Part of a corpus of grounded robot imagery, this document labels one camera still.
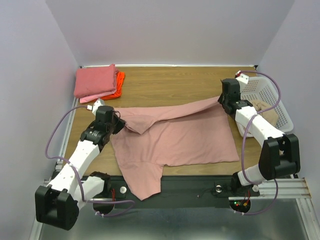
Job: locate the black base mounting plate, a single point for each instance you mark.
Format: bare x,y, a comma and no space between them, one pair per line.
193,191

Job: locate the folded red-pink t-shirt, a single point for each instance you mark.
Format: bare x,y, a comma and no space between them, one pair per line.
95,80

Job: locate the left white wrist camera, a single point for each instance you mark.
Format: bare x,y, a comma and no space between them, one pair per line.
93,108

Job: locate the beige crumpled shirt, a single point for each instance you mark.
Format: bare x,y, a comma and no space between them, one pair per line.
270,115

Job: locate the folded orange t-shirt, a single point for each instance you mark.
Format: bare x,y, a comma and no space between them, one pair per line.
120,78

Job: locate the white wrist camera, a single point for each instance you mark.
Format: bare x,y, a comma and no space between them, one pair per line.
93,108
242,78

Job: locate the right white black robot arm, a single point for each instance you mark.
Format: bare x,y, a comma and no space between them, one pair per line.
280,152

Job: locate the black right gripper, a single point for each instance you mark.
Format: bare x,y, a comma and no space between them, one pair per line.
223,100

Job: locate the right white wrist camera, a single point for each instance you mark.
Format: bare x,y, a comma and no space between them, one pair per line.
242,78

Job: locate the aluminium frame rail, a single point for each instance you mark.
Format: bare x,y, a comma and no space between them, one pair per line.
288,188

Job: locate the folded light pink t-shirt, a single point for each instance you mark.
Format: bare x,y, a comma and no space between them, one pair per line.
102,96

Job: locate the white plastic laundry basket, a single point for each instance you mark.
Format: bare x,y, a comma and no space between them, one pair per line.
261,88

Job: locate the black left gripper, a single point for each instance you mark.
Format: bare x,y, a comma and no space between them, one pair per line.
121,123

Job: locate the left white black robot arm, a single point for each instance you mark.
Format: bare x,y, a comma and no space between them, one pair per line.
58,204

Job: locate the dusty pink graphic t-shirt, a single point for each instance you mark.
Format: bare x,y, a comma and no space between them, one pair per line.
154,137

